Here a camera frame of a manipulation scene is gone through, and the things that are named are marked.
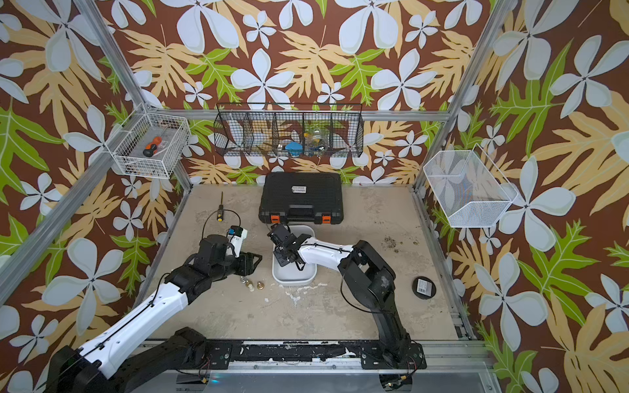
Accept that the white storage box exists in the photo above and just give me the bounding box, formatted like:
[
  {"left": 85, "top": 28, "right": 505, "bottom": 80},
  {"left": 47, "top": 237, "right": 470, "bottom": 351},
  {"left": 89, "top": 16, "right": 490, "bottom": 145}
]
[{"left": 272, "top": 224, "right": 317, "bottom": 287}]

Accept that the orange black tool in basket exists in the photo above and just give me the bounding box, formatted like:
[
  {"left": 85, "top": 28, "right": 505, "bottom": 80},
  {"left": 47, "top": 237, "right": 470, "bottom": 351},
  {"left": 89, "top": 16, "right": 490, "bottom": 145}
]
[{"left": 143, "top": 137, "right": 162, "bottom": 158}]

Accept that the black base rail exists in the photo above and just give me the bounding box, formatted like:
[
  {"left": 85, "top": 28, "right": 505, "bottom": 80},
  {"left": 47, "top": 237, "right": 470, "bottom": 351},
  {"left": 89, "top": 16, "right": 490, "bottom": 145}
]
[{"left": 180, "top": 340, "right": 427, "bottom": 372}]

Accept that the white mesh basket right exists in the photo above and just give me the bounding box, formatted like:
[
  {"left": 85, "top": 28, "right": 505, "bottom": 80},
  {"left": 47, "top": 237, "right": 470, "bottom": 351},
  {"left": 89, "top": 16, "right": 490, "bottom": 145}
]
[{"left": 424, "top": 144, "right": 519, "bottom": 229}]

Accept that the blue object in basket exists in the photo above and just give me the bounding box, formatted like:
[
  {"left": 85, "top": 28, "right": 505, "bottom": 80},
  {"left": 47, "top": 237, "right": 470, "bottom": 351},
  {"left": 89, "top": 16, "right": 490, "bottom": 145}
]
[{"left": 285, "top": 142, "right": 304, "bottom": 157}]

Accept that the black tool case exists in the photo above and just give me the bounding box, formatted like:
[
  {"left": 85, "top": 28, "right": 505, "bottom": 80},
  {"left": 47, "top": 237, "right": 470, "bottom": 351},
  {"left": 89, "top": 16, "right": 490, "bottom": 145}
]
[{"left": 258, "top": 172, "right": 344, "bottom": 224}]

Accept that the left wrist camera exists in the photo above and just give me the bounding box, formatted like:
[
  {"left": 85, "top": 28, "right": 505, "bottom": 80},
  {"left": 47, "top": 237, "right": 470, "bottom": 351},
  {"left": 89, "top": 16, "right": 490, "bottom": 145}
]
[{"left": 227, "top": 225, "right": 247, "bottom": 258}]

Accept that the yellow black screwdriver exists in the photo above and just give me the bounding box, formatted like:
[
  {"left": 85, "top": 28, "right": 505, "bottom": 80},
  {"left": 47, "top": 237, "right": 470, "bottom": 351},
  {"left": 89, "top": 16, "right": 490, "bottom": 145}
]
[{"left": 216, "top": 193, "right": 224, "bottom": 222}]

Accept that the clear bottle in basket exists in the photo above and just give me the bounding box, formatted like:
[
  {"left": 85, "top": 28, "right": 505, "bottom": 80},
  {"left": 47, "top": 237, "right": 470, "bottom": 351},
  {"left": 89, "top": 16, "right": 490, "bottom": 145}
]
[{"left": 304, "top": 129, "right": 329, "bottom": 157}]

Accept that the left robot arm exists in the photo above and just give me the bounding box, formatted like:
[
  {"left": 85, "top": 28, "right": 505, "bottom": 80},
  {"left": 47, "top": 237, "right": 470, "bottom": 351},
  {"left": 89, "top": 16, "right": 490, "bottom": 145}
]
[{"left": 44, "top": 235, "right": 263, "bottom": 392}]

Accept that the black round puck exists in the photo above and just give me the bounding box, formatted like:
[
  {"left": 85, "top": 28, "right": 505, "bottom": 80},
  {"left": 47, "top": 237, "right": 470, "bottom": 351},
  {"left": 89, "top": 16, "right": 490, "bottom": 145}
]
[{"left": 412, "top": 276, "right": 437, "bottom": 300}]

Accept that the white wire basket left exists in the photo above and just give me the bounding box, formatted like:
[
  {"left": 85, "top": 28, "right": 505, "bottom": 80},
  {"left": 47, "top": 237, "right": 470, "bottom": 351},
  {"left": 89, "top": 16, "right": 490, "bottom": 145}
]
[{"left": 110, "top": 105, "right": 191, "bottom": 179}]

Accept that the black wire basket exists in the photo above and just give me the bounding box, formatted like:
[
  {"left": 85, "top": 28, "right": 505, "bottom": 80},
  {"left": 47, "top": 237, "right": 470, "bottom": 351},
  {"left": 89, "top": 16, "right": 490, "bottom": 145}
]
[{"left": 211, "top": 103, "right": 365, "bottom": 157}]

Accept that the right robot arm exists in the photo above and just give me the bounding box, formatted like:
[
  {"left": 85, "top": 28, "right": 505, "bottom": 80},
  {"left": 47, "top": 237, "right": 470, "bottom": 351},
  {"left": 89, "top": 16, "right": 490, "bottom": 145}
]
[{"left": 268, "top": 224, "right": 427, "bottom": 373}]

